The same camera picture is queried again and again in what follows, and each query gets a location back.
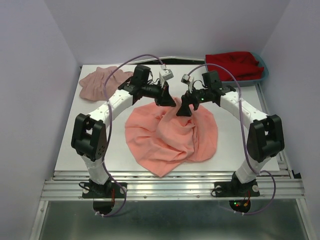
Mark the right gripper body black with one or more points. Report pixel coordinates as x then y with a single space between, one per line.
198 96

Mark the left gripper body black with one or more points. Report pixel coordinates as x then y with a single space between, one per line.
153 90

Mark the salmon orange skirt pile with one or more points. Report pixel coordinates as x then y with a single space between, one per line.
160 141

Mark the dusty pink pleated skirt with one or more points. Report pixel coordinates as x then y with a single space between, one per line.
93 85

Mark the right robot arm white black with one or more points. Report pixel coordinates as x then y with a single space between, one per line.
265 137

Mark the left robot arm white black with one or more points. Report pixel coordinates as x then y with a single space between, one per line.
91 133

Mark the red garment in basket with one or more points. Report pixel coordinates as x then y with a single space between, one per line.
241 64

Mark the blue grey plastic basket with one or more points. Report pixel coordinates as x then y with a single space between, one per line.
227 78

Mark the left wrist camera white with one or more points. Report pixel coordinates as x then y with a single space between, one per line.
165 75

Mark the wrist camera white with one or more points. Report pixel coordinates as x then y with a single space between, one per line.
189 81
165 75

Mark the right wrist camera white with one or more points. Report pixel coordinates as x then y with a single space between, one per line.
189 81

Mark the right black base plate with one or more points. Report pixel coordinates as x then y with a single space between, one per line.
228 189

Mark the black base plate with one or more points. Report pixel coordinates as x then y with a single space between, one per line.
228 189
111 191

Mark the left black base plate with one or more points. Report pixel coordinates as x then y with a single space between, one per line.
111 191

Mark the aluminium rail frame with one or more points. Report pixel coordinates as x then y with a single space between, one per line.
178 206

